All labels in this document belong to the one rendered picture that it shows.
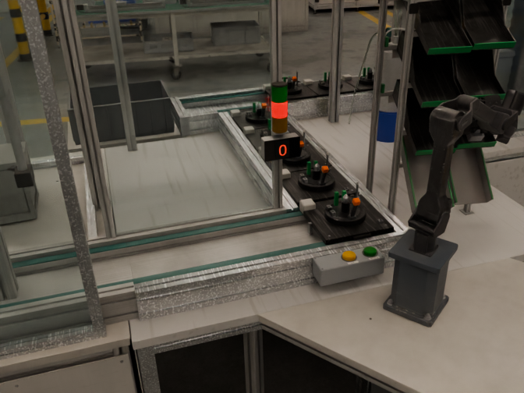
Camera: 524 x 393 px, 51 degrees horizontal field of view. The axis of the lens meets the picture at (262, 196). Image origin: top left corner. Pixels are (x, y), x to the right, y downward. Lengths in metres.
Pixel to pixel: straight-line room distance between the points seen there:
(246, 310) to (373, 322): 0.37
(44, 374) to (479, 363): 1.15
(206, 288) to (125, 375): 0.34
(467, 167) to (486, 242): 0.27
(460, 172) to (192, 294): 1.01
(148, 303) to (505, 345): 0.98
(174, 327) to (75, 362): 0.29
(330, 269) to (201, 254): 0.43
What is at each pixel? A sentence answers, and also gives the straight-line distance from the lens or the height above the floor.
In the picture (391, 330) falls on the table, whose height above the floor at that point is 0.86.
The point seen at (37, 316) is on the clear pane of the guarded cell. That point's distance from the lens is 1.60.
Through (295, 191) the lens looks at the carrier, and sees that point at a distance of 2.02.
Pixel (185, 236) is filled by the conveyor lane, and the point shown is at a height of 0.94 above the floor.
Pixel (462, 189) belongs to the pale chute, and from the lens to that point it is 2.00.
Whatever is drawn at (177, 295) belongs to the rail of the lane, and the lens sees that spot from 1.62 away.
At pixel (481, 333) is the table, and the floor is 0.86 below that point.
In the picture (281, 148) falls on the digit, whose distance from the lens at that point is 1.78.
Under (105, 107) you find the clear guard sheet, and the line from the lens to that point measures 1.68.
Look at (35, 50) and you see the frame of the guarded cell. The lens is 1.27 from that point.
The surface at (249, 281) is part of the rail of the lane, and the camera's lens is 1.65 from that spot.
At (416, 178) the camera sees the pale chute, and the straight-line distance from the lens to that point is 1.93.
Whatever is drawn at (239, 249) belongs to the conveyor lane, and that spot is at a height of 0.92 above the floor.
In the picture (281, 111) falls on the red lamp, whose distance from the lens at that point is 1.74.
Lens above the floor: 1.92
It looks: 29 degrees down
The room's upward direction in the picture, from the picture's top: 2 degrees counter-clockwise
